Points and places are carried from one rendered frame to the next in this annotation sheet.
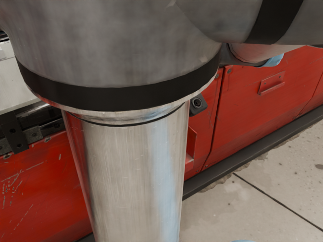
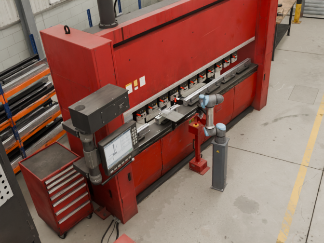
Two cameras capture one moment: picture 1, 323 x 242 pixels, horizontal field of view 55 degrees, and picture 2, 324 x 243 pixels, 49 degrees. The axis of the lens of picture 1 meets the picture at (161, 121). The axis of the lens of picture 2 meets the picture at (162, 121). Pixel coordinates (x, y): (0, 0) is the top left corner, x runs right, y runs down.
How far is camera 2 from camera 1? 396 cm
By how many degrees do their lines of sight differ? 13
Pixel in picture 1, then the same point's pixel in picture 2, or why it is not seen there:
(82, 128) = (209, 109)
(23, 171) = (172, 135)
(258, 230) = not seen: hidden behind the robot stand
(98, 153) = (209, 111)
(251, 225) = not seen: hidden behind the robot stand
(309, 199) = (239, 143)
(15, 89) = (179, 115)
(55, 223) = (174, 153)
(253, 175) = not seen: hidden behind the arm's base
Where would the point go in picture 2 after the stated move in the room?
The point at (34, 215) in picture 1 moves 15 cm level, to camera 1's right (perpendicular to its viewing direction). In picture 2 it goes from (171, 149) to (182, 147)
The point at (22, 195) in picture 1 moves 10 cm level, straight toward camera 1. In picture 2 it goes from (171, 142) to (177, 145)
